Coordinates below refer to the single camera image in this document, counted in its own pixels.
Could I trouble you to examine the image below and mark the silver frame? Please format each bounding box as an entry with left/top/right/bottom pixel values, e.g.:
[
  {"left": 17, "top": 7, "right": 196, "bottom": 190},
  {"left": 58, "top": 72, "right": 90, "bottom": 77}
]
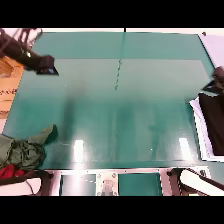
[{"left": 42, "top": 167, "right": 224, "bottom": 197}]

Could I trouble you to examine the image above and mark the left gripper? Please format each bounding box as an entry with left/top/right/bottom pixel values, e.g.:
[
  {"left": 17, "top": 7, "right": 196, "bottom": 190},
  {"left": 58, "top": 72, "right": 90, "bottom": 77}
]
[{"left": 34, "top": 54, "right": 60, "bottom": 77}]

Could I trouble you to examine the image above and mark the red garment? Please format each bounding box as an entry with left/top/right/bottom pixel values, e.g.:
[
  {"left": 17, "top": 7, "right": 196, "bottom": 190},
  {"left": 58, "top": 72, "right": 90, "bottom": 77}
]
[{"left": 0, "top": 163, "right": 27, "bottom": 180}]

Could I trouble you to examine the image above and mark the cardboard box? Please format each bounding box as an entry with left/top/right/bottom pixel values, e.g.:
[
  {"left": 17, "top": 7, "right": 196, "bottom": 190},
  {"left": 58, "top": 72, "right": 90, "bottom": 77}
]
[{"left": 0, "top": 55, "right": 25, "bottom": 120}]

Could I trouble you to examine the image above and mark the green garment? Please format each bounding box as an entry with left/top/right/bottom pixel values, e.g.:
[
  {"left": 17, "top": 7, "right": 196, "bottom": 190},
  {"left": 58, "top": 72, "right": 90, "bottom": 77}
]
[{"left": 0, "top": 123, "right": 59, "bottom": 171}]

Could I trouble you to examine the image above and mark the dark brown garment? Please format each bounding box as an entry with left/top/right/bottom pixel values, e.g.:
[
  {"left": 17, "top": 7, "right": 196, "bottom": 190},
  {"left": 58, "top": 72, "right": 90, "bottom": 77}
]
[{"left": 198, "top": 92, "right": 224, "bottom": 157}]

